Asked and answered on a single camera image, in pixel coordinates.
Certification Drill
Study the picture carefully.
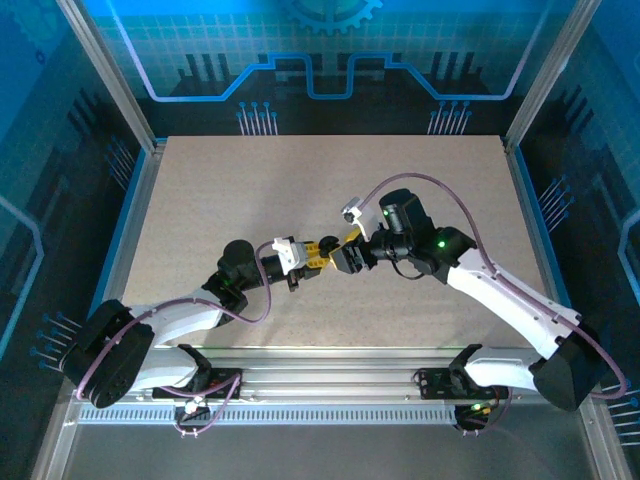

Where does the white slotted cable duct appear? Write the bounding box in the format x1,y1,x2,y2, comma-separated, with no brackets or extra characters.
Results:
74,405,461,427

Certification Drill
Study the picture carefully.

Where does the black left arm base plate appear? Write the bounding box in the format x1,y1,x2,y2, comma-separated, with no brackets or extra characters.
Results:
151,366,245,401

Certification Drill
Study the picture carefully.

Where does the aluminium frame post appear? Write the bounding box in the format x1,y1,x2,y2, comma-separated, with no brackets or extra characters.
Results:
501,0,604,151
55,0,169,154

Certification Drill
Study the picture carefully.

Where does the aluminium frame strut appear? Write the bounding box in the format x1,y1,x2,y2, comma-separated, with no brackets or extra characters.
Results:
577,399,634,480
29,399,84,480

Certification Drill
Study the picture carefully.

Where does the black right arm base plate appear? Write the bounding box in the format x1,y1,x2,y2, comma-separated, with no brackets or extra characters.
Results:
416,366,512,401

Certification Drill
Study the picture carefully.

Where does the aluminium mounting beam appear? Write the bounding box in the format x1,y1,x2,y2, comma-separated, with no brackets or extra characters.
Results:
149,343,601,404

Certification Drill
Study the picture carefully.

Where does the blue table border strip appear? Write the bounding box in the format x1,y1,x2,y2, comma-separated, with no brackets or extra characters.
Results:
91,145,152,311
512,145,576,326

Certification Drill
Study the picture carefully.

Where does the black cable tie loop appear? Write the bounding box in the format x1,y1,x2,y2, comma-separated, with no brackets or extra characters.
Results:
391,257,427,281

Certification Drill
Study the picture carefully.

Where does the aluminium side rail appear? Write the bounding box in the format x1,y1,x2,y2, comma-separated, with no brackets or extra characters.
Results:
503,139,564,321
107,142,167,311

